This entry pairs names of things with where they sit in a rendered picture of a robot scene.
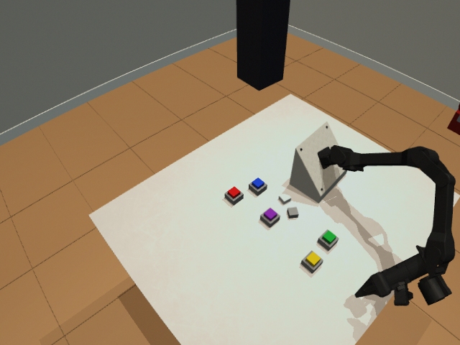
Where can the blue button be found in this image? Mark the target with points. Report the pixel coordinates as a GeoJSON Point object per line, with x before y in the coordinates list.
{"type": "Point", "coordinates": [258, 186]}

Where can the green button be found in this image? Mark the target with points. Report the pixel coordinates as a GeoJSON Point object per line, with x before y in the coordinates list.
{"type": "Point", "coordinates": [327, 240]}

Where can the purple button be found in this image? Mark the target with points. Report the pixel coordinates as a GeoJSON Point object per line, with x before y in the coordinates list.
{"type": "Point", "coordinates": [270, 217]}

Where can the red button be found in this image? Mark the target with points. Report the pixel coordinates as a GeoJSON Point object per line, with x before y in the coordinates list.
{"type": "Point", "coordinates": [234, 195]}

